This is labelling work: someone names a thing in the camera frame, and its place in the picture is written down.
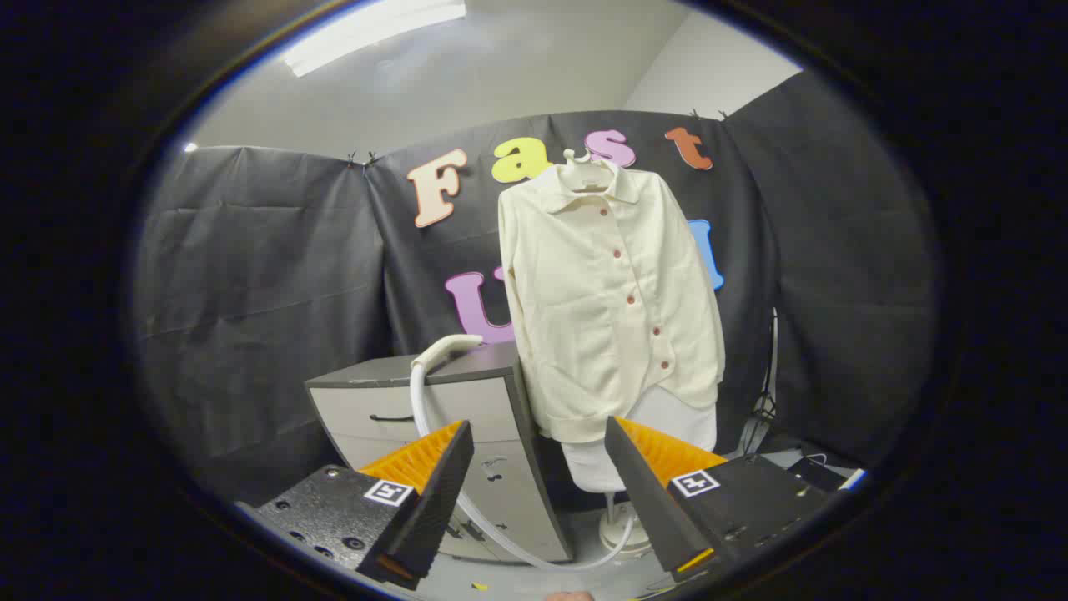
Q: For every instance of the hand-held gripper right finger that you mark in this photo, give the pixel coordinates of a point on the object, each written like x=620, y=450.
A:
x=651, y=501

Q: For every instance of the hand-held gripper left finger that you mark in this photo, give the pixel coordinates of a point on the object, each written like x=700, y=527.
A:
x=434, y=501

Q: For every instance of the white garment steamer head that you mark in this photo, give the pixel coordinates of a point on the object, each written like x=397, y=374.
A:
x=446, y=347

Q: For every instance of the cream button-up shirt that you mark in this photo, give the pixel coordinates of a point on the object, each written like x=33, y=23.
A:
x=601, y=309

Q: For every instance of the white round stand base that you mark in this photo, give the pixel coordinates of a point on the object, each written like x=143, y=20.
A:
x=622, y=534

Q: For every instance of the grey drawer cabinet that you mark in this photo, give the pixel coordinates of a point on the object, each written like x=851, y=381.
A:
x=492, y=392

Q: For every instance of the black flat box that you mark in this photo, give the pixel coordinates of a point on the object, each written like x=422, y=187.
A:
x=818, y=474

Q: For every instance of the white plastic hanger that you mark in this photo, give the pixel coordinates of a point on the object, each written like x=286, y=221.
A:
x=584, y=175

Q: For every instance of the long ceiling light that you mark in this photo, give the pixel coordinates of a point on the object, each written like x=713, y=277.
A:
x=367, y=33

